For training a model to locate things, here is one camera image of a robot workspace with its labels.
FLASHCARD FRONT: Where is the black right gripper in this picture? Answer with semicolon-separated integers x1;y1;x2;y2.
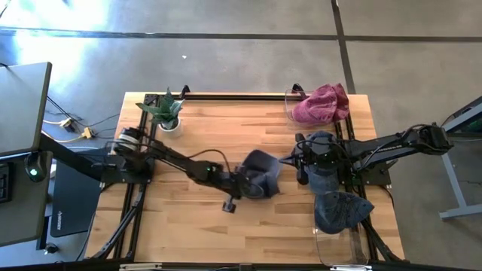
280;137;342;172

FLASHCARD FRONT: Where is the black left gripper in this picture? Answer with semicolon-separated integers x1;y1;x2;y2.
220;169;267;200

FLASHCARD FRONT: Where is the blue denim baseball cap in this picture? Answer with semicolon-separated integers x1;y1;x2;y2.
304;129;340;195
314;190;374;235
240;149;282;199

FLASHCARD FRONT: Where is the maroon baseball cap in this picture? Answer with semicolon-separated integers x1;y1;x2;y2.
291;84;340;127
331;83;350;122

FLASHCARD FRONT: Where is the clear plastic bin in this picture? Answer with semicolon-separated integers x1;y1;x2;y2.
312;190;372;269
284;88;348;131

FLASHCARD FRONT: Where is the green plant in white pot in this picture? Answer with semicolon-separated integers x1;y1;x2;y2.
135;88;185;139

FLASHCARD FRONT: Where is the black computer mouse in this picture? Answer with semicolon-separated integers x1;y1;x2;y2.
24;152;48;184

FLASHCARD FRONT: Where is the grey desk top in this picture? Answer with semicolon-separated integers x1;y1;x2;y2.
0;150;53;248

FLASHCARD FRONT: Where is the grey computer monitor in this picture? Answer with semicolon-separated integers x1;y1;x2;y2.
0;62;53;158

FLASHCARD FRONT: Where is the black keyboard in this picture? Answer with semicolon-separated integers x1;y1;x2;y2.
0;161;11;204

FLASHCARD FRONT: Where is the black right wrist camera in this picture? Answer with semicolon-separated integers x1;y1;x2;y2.
295;167;310;186

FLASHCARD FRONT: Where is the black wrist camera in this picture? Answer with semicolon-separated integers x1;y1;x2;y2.
295;167;310;186
221;195;238;215

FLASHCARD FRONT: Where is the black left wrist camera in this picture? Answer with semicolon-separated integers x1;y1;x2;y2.
221;195;238;215

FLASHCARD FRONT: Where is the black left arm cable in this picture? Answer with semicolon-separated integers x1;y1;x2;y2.
187;148;233;175

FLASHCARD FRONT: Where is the black aluminium table frame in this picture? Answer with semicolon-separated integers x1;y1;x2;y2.
84;84;407;271

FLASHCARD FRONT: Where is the silver metal bracket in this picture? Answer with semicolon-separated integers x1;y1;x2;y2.
119;263;162;271
331;264;372;271

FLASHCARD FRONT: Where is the grey metal table frame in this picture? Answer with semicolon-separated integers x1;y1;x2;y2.
416;96;482;221

